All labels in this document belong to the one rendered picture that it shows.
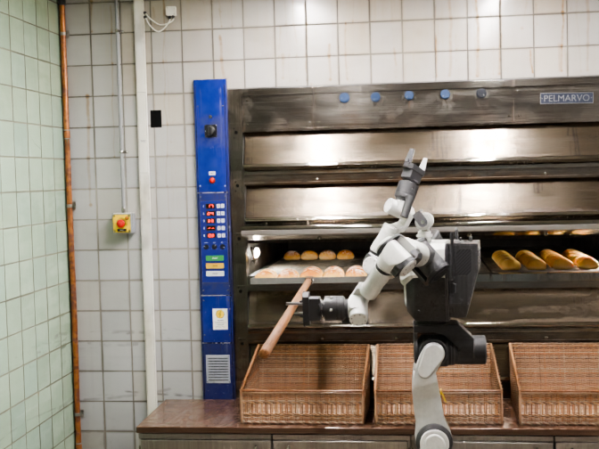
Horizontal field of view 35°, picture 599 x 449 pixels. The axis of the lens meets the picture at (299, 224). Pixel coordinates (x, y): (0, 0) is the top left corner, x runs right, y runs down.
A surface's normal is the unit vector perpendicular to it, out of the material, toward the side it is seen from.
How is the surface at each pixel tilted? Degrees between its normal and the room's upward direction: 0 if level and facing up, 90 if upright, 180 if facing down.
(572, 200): 70
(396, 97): 90
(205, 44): 90
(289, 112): 91
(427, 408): 90
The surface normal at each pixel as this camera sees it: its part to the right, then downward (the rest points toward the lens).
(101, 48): -0.11, 0.06
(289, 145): -0.14, -0.30
